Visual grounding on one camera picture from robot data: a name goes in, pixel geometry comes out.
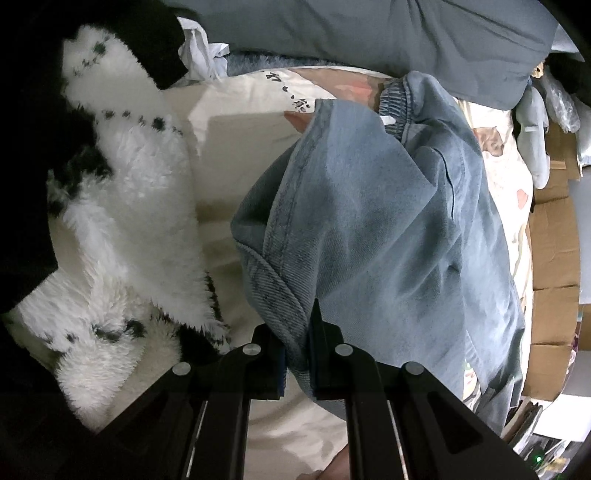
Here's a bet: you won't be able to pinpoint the black and white fluffy garment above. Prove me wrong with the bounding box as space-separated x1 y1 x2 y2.
4 25 232 432

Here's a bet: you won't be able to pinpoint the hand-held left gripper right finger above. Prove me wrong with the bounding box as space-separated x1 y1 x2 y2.
307 298 539 480

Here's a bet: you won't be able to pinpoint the white crumpled cloth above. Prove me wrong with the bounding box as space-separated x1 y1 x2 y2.
178 18 232 86

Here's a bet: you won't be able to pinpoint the grey neck pillow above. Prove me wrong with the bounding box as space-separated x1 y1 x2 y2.
515 85 552 190

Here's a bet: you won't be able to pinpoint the clear plastic bag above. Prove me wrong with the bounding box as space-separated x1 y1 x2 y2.
542 74 581 134

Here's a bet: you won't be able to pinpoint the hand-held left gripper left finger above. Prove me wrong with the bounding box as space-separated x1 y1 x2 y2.
69 323 287 480

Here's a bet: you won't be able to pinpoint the flattened cardboard box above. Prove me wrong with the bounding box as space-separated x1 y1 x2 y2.
522 120 583 402

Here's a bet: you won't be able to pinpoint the light blue denim pants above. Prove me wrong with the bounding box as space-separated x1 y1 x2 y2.
230 70 527 437

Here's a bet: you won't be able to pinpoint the cream bear printed blanket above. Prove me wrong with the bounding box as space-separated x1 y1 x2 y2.
46 65 536 480

